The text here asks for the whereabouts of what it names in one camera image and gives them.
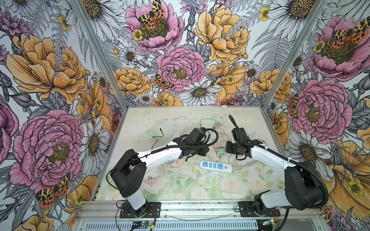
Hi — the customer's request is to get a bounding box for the green charger plug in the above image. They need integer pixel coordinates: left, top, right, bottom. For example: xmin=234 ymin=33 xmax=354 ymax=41
xmin=218 ymin=147 xmax=225 ymax=157

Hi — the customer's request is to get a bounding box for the round pink power strip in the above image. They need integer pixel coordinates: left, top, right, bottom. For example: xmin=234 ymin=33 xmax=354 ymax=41
xmin=169 ymin=159 xmax=185 ymax=168

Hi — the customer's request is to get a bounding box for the white blue rectangular power strip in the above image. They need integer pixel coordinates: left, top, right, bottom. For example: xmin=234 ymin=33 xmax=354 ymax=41
xmin=199 ymin=160 xmax=232 ymax=174

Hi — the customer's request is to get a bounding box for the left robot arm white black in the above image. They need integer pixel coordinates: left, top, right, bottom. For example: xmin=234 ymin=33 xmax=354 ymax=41
xmin=107 ymin=127 xmax=218 ymax=218

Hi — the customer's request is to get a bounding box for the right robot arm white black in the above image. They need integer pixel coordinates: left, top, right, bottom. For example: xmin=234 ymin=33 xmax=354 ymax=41
xmin=226 ymin=128 xmax=329 ymax=216

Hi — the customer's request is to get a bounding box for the pink charger plug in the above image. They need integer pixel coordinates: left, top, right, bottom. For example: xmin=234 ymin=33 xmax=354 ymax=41
xmin=213 ymin=143 xmax=219 ymax=153

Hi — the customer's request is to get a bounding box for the small green circuit board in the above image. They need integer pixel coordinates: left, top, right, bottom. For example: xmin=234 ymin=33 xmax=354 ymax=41
xmin=131 ymin=221 xmax=155 ymax=231

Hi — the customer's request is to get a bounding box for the white power strip cord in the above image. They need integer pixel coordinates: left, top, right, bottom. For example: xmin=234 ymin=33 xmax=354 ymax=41
xmin=227 ymin=154 xmax=261 ymax=170

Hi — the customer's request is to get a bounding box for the black charging cable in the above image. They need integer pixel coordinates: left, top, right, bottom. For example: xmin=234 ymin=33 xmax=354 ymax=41
xmin=151 ymin=128 xmax=165 ymax=149

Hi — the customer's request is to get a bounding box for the pink power strip cord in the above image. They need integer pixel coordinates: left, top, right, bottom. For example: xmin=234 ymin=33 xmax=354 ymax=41
xmin=144 ymin=164 xmax=165 ymax=185

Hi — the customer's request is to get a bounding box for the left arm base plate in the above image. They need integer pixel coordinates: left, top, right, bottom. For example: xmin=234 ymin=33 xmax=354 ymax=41
xmin=119 ymin=202 xmax=161 ymax=218

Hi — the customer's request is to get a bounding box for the aluminium front rail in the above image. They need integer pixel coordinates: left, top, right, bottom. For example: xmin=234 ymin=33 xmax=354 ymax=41
xmin=76 ymin=198 xmax=321 ymax=221

